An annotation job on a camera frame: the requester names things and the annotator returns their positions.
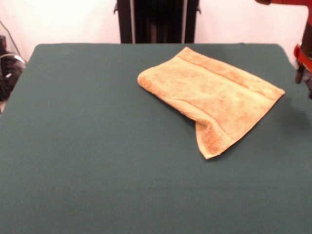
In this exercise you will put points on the tan terry towel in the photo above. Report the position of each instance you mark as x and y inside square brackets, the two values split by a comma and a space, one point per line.
[212, 97]

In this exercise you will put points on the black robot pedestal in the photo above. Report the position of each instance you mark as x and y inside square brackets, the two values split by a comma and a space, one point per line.
[156, 22]

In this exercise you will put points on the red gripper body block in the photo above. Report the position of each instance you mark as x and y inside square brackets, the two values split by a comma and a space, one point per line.
[304, 62]

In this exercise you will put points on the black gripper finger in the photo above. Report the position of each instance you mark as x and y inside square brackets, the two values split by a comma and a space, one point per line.
[299, 74]

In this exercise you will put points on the dark green table cloth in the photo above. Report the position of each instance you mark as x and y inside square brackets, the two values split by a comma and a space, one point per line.
[61, 122]

